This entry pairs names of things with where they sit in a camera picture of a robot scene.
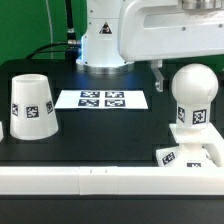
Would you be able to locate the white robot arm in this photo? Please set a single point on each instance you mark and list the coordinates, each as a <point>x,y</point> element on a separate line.
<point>99,44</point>

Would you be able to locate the white left wall bar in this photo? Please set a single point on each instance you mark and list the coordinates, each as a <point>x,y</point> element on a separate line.
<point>1,132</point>

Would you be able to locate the white lamp bulb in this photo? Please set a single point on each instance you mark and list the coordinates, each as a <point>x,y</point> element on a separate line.
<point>194,87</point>

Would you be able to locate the white right wall bar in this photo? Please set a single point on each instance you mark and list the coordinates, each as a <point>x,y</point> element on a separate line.
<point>215,147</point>

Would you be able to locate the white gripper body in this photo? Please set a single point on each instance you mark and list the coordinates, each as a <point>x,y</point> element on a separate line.
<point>168,29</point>

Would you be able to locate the white marker sheet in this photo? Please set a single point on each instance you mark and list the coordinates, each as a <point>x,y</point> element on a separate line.
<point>101,99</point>

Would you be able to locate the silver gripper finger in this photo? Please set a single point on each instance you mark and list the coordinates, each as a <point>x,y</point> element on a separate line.
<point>155,66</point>

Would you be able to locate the white lamp shade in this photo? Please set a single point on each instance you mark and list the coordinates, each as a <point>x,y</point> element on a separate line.
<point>32,110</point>

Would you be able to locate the white lamp base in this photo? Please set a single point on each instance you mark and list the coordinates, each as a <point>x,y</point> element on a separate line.
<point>190,151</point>

